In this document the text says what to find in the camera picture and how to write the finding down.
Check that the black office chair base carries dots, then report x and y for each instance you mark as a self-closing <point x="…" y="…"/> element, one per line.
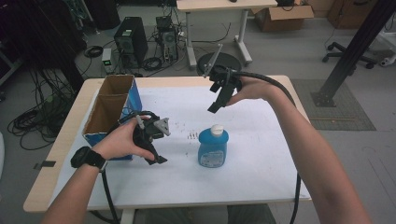
<point x="348" y="56"/>

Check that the white device on floor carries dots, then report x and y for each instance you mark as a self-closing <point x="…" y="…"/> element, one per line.
<point x="387" y="61"/>

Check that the black metal beam stand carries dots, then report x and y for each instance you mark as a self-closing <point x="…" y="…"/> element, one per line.
<point x="355" y="49"/>

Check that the white table mat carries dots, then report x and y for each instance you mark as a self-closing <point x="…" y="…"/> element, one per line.
<point x="249" y="149"/>

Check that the person's right hand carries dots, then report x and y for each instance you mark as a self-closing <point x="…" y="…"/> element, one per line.
<point x="253" y="88"/>

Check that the small grey power device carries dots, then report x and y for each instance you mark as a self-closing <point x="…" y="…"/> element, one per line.
<point x="106" y="60"/>

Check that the black curtain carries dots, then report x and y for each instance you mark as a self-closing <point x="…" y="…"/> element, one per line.
<point x="34" y="34"/>

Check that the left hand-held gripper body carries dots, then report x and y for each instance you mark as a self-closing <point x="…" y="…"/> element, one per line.
<point x="148" y="130"/>

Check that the white-legged wooden desk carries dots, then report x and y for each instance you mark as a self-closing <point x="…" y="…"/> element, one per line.
<point x="224" y="4"/>

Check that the small black computer tower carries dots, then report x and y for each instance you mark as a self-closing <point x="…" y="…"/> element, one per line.
<point x="168" y="40"/>

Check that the black wristwatch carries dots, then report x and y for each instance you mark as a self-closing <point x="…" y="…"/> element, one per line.
<point x="88" y="158"/>

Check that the blue bottle with white cap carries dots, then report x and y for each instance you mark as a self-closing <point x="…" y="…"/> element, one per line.
<point x="212" y="146"/>

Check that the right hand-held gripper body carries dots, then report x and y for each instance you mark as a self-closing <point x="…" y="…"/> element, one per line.
<point x="224" y="76"/>

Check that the open brown cardboard box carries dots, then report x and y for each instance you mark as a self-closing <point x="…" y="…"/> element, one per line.
<point x="281" y="18"/>

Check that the black tape strip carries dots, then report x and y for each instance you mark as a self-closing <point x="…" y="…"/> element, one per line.
<point x="45" y="164"/>

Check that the grey floor mat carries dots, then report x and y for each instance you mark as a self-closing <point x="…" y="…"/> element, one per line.
<point x="345" y="115"/>

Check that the blue cardboard box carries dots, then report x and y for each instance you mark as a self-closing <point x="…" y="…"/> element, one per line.
<point x="107" y="109"/>

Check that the black round stand base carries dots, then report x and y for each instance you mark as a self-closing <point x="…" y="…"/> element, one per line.
<point x="229" y="62"/>

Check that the person's left hand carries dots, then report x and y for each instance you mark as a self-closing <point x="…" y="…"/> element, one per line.
<point x="120" y="141"/>

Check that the closed brown cardboard box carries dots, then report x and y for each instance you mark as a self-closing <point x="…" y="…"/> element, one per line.
<point x="351" y="14"/>

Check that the large black computer tower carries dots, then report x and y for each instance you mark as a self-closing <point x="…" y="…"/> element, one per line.
<point x="130" y="40"/>

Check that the wooden table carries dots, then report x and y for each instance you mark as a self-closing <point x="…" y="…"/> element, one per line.
<point x="62" y="149"/>

